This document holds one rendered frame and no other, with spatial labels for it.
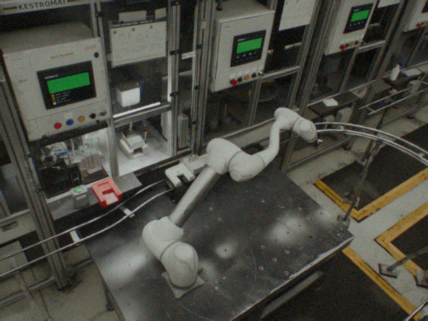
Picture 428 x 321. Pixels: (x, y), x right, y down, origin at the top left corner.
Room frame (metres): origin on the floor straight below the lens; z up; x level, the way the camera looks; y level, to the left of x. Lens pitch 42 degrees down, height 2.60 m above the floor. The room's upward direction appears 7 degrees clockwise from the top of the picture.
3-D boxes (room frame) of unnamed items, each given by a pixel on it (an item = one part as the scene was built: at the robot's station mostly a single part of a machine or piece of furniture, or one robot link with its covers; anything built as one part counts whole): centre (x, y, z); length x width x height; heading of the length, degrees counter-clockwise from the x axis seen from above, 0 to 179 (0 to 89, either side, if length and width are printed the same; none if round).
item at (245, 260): (1.50, -0.08, 0.66); 1.50 x 1.06 x 0.04; 130
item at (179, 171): (1.84, 0.13, 0.84); 0.36 x 0.14 x 0.10; 130
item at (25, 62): (1.58, 0.83, 1.60); 0.42 x 0.29 x 0.46; 130
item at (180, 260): (1.12, 0.10, 0.85); 0.18 x 0.16 x 0.22; 48
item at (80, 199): (1.39, 0.74, 0.97); 0.08 x 0.08 x 0.12; 40
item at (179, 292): (1.12, 0.08, 0.71); 0.22 x 0.18 x 0.06; 130
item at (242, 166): (1.48, -0.17, 1.25); 0.18 x 0.14 x 0.13; 138
